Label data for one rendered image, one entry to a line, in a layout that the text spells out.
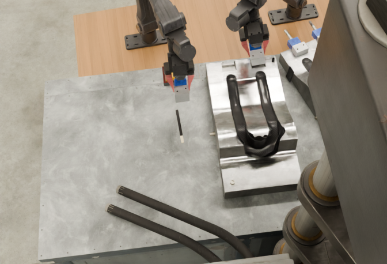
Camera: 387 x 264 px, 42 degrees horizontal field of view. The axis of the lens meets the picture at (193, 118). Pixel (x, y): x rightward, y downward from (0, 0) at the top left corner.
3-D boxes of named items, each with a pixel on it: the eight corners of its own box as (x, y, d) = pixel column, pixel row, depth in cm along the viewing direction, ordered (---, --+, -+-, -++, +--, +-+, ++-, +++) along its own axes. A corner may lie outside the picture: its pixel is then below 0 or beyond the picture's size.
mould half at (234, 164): (205, 76, 197) (205, 56, 185) (272, 69, 197) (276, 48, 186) (224, 199, 172) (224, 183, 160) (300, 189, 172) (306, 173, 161)
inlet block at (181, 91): (171, 71, 185) (171, 63, 180) (185, 70, 185) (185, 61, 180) (175, 102, 179) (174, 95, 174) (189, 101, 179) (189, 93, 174)
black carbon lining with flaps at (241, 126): (223, 78, 188) (224, 63, 180) (266, 73, 188) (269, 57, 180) (238, 163, 171) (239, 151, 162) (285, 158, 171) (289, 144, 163)
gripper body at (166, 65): (194, 72, 170) (193, 52, 166) (164, 75, 170) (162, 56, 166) (193, 63, 175) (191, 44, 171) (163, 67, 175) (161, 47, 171)
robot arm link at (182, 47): (203, 55, 162) (194, 21, 155) (178, 66, 160) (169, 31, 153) (189, 42, 171) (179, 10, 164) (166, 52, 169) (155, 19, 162)
